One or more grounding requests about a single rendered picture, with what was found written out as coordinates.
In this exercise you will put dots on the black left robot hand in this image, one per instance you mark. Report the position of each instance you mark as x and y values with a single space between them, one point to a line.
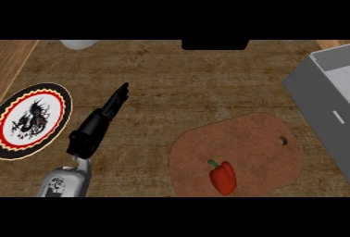
88 132

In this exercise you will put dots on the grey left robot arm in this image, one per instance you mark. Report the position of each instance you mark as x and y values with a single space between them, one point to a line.
63 182

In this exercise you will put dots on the brown wooden cutting board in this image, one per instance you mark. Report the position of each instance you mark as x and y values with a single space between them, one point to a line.
240 145

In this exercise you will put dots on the grey open box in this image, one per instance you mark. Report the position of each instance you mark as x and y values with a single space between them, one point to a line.
323 108

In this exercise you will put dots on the black plate with dragon print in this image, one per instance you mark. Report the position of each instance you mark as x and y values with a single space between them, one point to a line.
31 119

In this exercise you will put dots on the pale grey round object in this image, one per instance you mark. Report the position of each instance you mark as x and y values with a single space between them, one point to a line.
78 43

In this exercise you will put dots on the red bell pepper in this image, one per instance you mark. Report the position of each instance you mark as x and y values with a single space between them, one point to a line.
222 178

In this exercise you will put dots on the black rectangular appliance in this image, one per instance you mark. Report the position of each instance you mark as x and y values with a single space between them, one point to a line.
214 44

